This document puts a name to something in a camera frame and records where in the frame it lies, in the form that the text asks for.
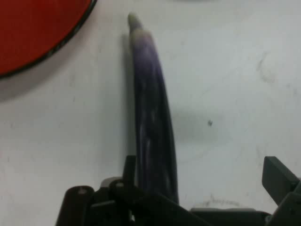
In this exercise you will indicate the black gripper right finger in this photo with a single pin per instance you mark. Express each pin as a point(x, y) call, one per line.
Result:
point(277, 181)

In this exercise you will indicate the purple toy eggplant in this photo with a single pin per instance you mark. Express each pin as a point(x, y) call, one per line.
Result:
point(152, 117)

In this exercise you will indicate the red enamel plate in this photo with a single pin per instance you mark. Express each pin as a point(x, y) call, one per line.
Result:
point(30, 30)

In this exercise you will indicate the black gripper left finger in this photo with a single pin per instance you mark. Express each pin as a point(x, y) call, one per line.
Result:
point(122, 202)

